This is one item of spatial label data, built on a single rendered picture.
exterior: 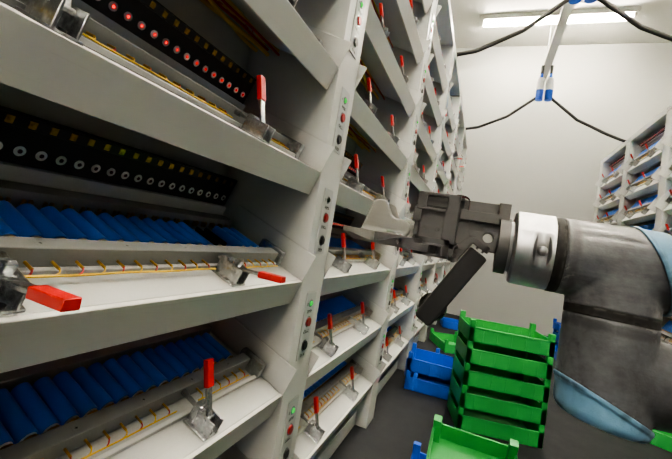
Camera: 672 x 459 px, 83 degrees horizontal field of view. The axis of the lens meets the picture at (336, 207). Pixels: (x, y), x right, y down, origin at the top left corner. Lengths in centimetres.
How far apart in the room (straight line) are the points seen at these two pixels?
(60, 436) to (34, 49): 35
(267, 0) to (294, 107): 25
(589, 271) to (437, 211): 17
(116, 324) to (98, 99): 19
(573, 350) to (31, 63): 55
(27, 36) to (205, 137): 18
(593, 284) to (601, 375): 9
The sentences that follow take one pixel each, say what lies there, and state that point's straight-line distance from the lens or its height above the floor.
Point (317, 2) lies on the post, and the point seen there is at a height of 106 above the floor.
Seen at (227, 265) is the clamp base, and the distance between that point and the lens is 52.
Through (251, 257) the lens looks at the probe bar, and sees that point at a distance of 61.
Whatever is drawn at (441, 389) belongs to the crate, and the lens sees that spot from 189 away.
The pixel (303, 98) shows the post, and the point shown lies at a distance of 74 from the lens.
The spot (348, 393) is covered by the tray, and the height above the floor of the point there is 17.
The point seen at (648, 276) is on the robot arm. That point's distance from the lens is 51.
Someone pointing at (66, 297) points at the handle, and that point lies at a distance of 29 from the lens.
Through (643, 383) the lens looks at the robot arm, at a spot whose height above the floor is 54.
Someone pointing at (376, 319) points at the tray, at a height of 36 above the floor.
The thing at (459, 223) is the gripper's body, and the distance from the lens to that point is 51.
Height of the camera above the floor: 63
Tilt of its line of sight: 4 degrees up
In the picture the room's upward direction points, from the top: 9 degrees clockwise
